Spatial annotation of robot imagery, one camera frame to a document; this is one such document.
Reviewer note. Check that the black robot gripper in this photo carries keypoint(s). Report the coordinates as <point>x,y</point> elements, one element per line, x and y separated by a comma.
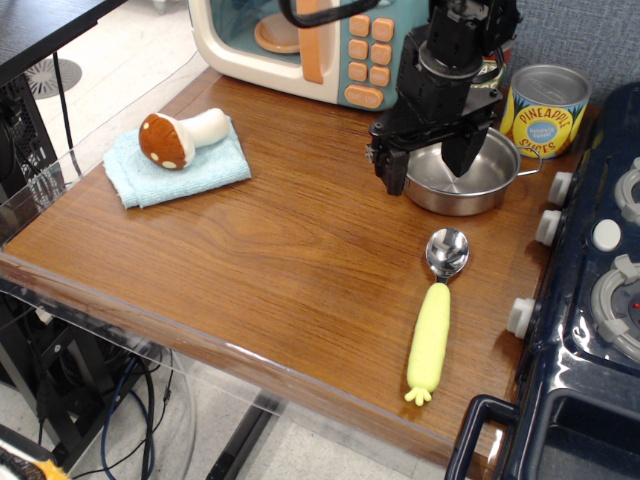
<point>435,104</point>

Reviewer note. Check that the stainless steel pot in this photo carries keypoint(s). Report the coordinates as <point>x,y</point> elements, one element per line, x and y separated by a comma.
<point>430,184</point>

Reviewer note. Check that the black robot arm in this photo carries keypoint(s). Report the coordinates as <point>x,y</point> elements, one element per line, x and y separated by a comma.
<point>497,21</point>

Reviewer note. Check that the toy microwave oven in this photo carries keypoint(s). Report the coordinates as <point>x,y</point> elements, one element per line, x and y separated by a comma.
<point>352,62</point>

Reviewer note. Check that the pineapple slices can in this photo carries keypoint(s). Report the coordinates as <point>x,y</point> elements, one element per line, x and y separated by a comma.
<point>544,109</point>

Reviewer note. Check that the tomato sauce can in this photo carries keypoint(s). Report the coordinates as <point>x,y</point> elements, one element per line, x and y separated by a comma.
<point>493,70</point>

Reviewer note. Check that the orange toy plate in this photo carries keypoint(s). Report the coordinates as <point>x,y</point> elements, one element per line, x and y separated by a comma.
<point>276,34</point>

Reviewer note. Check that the plush brown mushroom toy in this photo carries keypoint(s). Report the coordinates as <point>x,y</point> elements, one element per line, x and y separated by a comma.
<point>171,144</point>

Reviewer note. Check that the dark blue toy stove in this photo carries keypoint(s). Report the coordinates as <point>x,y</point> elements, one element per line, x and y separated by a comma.
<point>576,413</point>

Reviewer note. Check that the black desk at left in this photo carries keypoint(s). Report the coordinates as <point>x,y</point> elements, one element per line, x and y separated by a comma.
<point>32,30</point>

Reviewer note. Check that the spoon with yellow handle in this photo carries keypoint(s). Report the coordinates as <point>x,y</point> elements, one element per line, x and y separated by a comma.
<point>447,252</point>

